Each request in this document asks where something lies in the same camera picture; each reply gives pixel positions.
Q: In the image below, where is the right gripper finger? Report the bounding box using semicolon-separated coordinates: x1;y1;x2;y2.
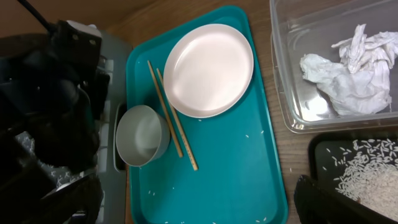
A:
294;175;395;224

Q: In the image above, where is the pile of white rice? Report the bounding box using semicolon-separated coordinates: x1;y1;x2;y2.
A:
316;139;397;221

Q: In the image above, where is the white napkin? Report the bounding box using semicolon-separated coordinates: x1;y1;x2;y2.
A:
300;24;397;116

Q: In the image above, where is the large pink plate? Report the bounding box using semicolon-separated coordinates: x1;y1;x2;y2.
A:
163;24;254;118

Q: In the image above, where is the grey bowl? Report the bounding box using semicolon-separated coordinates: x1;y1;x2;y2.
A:
116;105;170;167

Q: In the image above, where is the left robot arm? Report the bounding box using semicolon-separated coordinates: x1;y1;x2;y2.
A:
1;21;109;223

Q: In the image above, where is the grey dishwasher rack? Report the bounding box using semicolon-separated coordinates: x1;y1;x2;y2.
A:
15;29;134;224

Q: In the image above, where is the black tray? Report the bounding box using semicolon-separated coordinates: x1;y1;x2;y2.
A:
308;133;397;223

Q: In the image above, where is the left wooden chopstick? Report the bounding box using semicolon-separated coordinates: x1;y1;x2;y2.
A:
147;60;183;158

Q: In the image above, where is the wooden chopstick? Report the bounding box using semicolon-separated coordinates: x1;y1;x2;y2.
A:
147;60;183;158
155;67;199;172

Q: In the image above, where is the clear plastic bin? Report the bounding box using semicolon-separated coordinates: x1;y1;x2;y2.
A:
270;0;397;133

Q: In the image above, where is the right wooden chopstick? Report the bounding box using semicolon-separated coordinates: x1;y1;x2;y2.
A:
155;67;199;172

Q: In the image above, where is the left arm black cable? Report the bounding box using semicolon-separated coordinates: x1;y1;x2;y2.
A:
17;0;55;34

